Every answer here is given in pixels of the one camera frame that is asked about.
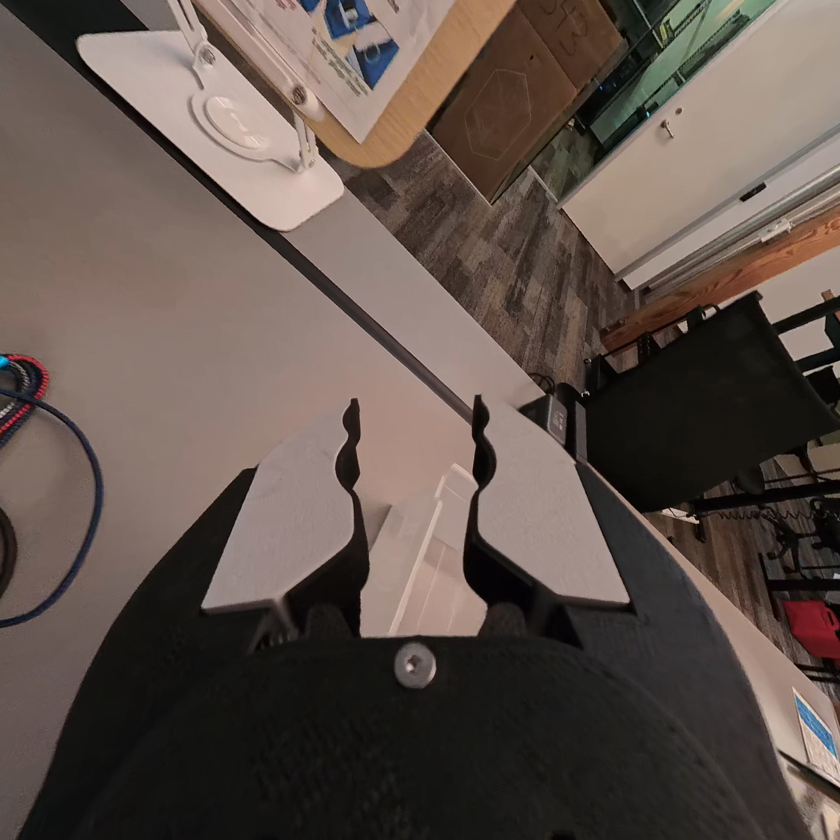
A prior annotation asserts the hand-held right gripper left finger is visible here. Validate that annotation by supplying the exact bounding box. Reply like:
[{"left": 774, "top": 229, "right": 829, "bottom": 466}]
[{"left": 200, "top": 398, "right": 370, "bottom": 641}]

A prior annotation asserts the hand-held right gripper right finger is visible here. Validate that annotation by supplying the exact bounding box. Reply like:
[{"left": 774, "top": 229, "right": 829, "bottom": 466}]
[{"left": 462, "top": 395, "right": 636, "bottom": 647}]

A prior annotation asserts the clear plastic bin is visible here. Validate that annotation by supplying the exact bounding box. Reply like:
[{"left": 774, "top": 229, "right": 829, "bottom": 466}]
[{"left": 360, "top": 462, "right": 490, "bottom": 639}]

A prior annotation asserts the blue braided USB cable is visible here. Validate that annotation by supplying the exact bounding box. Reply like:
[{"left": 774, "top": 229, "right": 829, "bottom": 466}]
[{"left": 0, "top": 353, "right": 106, "bottom": 629}]

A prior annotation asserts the black power adapter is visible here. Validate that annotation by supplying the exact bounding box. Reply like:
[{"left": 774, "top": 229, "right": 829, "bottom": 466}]
[{"left": 518, "top": 382, "right": 589, "bottom": 463}]

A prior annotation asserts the black slanted panel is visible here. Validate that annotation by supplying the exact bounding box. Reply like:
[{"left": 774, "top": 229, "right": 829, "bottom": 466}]
[{"left": 583, "top": 292, "right": 840, "bottom": 514}]

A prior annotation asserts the red bag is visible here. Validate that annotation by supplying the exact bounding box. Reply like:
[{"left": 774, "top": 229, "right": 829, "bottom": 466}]
[{"left": 783, "top": 599, "right": 840, "bottom": 660}]

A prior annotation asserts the blue white paper sheet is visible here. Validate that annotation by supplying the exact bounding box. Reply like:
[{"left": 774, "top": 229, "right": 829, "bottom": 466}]
[{"left": 791, "top": 686, "right": 840, "bottom": 774}]

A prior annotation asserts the brown cardboard box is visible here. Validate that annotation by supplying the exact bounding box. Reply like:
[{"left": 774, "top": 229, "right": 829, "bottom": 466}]
[{"left": 430, "top": 0, "right": 626, "bottom": 204}]

